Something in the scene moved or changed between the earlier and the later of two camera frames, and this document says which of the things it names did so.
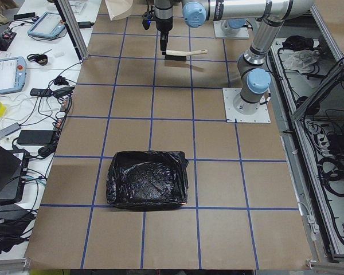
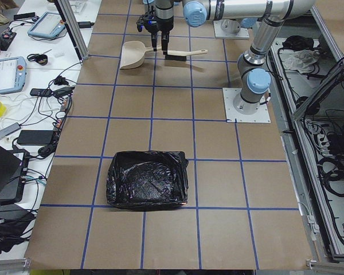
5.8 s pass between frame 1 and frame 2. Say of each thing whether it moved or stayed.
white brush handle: stayed
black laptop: stayed
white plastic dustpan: moved
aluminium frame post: stayed
